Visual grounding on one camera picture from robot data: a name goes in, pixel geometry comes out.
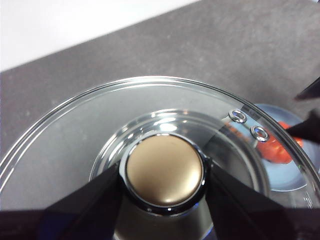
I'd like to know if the blue plate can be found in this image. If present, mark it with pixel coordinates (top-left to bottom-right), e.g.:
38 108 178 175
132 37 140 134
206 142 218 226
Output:
254 103 320 193

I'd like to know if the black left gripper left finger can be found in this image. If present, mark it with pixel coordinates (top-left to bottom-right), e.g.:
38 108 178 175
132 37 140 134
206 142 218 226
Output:
0 166 124 240

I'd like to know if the small orange pumpkin green stem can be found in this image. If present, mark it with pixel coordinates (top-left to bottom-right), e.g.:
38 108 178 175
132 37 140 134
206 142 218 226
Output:
257 121 305 165

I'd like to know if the glass lid with round knob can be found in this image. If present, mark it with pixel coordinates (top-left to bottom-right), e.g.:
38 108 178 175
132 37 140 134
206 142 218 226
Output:
0 75 320 240

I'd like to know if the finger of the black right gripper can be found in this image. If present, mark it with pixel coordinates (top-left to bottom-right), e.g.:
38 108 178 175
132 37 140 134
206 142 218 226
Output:
294 76 320 101
284 109 320 141

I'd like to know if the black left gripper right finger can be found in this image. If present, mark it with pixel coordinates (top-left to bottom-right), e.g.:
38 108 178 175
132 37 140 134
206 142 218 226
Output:
204 164 320 240

